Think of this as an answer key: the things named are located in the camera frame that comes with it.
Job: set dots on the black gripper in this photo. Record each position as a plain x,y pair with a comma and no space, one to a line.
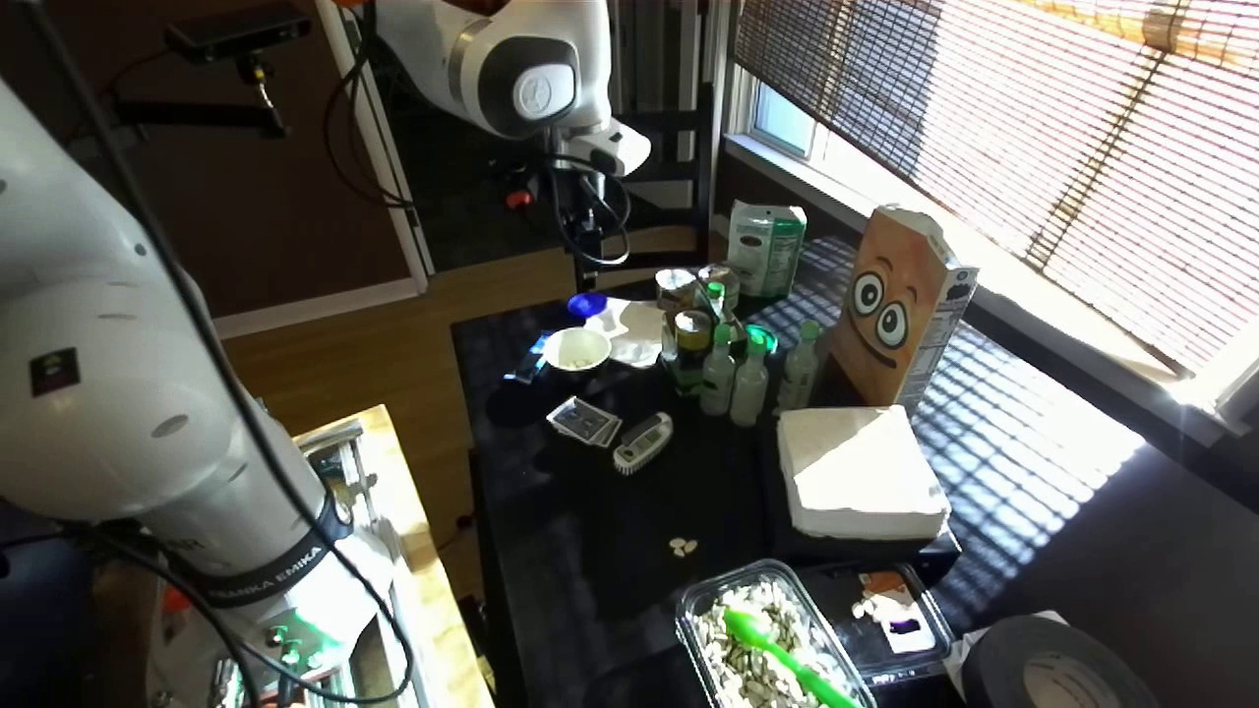
589,202

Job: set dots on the black bowl with white inside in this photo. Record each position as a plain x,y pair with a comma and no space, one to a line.
575,346

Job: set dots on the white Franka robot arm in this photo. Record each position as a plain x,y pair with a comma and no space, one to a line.
103,326

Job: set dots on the transparent plastic bowl with food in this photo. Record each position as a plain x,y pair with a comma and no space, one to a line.
752,634

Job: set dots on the blue round lid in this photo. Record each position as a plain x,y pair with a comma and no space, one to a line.
584,303

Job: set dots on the white paper napkin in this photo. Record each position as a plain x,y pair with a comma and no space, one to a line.
639,331

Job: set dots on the dark jar with gold lid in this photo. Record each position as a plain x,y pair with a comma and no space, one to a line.
689,337

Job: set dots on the blue snack packet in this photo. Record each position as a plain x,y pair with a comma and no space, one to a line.
533,365

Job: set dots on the green capped white bottle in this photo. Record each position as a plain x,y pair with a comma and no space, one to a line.
802,369
718,384
748,388

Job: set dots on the green and white carton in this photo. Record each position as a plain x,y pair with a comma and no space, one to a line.
768,250

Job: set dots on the white and green brush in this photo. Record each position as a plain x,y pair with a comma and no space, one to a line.
642,441

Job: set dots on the small white bean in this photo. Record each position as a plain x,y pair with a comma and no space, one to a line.
673,542
689,546

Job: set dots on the brown smiley face cereal box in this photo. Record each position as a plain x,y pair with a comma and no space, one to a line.
908,308

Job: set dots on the robot mounting stand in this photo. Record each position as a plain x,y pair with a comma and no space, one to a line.
398,536

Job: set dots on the white styrofoam box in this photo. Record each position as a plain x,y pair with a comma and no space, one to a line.
861,473

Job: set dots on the green plastic spoon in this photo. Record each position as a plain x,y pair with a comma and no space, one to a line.
789,659

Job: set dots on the large window blind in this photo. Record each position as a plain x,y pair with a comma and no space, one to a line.
1025,132

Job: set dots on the small printed card packet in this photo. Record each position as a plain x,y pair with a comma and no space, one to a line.
894,615

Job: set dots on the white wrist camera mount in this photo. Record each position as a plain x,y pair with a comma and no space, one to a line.
620,144

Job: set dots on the grey duct tape roll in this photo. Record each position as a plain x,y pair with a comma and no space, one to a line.
1009,655

